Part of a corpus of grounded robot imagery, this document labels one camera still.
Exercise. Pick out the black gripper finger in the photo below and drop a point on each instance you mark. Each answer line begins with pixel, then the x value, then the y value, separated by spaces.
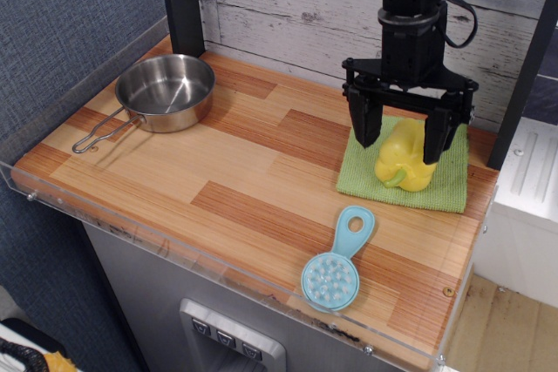
pixel 366 115
pixel 441 125

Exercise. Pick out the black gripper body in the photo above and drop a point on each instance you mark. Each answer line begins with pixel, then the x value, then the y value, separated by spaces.
pixel 411 75

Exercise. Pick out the yellow toy bell pepper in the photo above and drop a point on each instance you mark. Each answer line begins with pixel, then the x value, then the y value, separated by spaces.
pixel 400 161

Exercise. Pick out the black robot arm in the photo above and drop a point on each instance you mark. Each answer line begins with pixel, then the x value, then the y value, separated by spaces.
pixel 416 14

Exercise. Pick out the green cloth towel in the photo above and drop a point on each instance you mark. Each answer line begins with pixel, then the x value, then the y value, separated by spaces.
pixel 447 191

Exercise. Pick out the white box cabinet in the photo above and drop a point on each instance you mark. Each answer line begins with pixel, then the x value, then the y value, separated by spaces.
pixel 517 245

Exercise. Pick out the light blue scrub brush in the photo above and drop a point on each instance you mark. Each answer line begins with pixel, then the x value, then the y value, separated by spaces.
pixel 330 281

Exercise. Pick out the stainless steel pot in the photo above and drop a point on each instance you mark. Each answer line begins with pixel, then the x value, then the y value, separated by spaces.
pixel 163 94

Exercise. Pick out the clear acrylic table guard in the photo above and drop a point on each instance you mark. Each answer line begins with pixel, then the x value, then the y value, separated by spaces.
pixel 254 232

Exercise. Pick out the grey toy dispenser panel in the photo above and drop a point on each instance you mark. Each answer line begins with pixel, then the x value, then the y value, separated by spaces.
pixel 219 343

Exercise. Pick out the yellow object at corner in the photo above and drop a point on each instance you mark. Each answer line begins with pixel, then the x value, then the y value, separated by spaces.
pixel 54 362

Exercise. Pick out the black mesh object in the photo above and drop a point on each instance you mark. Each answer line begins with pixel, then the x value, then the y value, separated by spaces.
pixel 15 357

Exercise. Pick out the black vertical frame post left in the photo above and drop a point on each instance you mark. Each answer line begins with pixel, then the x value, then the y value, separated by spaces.
pixel 185 27

